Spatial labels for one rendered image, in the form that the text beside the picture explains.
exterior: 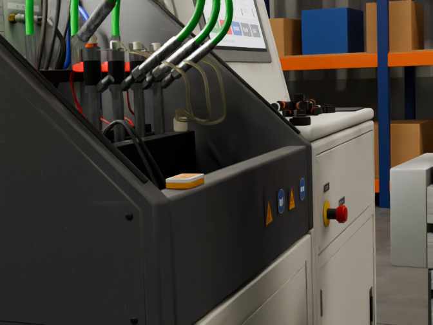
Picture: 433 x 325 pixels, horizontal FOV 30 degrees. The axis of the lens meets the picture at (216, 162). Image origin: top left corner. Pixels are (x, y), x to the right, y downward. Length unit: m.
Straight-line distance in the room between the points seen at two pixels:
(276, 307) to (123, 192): 0.50
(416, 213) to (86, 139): 0.36
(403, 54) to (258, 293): 5.23
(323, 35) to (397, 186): 6.05
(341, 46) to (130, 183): 5.91
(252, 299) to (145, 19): 0.63
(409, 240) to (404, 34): 5.80
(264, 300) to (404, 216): 0.53
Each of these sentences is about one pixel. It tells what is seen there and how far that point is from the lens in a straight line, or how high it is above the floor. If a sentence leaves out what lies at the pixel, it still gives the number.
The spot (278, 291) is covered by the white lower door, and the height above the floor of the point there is 0.74.
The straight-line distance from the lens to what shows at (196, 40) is 1.36.
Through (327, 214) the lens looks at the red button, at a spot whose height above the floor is 0.80.
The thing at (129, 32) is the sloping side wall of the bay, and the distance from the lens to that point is 1.59.
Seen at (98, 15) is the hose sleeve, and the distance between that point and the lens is 1.12.
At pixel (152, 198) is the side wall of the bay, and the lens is 0.86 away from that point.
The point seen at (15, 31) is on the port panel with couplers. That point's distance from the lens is 1.60.
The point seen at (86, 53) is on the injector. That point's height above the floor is 1.12.
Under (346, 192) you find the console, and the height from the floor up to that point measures 0.81.
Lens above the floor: 1.08
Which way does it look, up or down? 6 degrees down
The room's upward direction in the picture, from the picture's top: 2 degrees counter-clockwise
